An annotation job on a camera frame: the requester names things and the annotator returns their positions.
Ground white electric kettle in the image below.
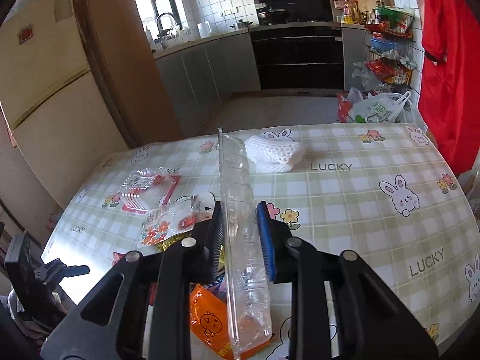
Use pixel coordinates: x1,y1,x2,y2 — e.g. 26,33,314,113
197,21,212,39

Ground clear plastic tray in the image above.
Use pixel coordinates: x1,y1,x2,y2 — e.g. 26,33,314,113
218,130,272,359

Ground white foam fruit net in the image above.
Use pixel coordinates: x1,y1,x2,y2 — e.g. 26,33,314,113
245,136,306,173

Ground wire storage rack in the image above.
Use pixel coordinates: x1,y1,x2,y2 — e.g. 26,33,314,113
365,0,418,92

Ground black stove oven unit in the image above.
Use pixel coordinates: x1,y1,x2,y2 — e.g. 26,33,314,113
249,23,345,92

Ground checkered bunny tablecloth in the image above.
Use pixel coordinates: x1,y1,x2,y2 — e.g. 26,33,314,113
41,124,479,349

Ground flower print plastic bag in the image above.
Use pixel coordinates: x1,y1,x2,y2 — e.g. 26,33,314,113
137,192,216,248

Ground black range hood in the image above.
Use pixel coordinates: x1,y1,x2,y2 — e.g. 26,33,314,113
254,0,334,26

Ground orange snack packet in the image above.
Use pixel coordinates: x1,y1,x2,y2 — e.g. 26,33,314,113
189,283,275,360

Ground gold foil wrapper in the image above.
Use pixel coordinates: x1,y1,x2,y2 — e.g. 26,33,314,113
157,232,226,271

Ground red apron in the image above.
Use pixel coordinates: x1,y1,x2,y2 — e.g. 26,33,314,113
419,0,479,175

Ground white green shopping bag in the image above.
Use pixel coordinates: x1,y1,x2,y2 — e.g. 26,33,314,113
348,91,411,124

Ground steel cooking pot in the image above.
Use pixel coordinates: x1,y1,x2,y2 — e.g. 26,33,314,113
231,19,253,30

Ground grey lower cabinets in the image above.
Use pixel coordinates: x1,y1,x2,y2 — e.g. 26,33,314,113
155,30,260,137

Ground beige refrigerator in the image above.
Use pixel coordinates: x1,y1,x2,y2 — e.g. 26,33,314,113
1,0,127,207

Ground red framed plastic package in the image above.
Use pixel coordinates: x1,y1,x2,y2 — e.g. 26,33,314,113
119,167,180,215

